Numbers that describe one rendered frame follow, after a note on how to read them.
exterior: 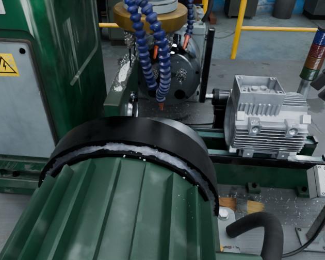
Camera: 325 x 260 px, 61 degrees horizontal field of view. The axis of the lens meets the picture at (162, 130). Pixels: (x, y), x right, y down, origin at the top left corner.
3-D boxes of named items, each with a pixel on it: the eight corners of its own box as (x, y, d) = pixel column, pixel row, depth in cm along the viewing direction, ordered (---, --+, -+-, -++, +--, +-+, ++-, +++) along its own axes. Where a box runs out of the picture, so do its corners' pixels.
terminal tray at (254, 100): (235, 115, 77) (240, 93, 73) (230, 95, 86) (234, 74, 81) (278, 117, 77) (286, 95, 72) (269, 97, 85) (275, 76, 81)
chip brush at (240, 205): (198, 204, 86) (198, 202, 86) (199, 192, 90) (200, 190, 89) (265, 217, 83) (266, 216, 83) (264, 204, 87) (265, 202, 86)
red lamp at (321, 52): (311, 58, 99) (315, 45, 96) (305, 51, 103) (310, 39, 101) (328, 58, 98) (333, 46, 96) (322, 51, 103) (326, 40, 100)
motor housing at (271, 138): (227, 164, 84) (240, 112, 72) (221, 126, 98) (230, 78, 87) (294, 168, 83) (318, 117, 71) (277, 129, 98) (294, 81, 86)
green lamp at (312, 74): (303, 80, 104) (307, 69, 101) (297, 72, 109) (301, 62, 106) (319, 81, 104) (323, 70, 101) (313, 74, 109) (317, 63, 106)
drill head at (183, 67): (131, 115, 103) (128, 51, 87) (145, 67, 135) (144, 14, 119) (198, 120, 102) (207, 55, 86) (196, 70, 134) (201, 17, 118)
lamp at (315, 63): (307, 69, 101) (311, 58, 99) (301, 62, 106) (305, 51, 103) (323, 70, 101) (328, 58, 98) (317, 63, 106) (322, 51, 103)
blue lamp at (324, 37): (315, 45, 96) (321, 32, 93) (310, 39, 101) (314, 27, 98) (333, 46, 96) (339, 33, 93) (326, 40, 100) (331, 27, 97)
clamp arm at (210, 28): (197, 102, 96) (206, 29, 80) (197, 98, 99) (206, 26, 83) (207, 103, 96) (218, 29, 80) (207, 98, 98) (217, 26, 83)
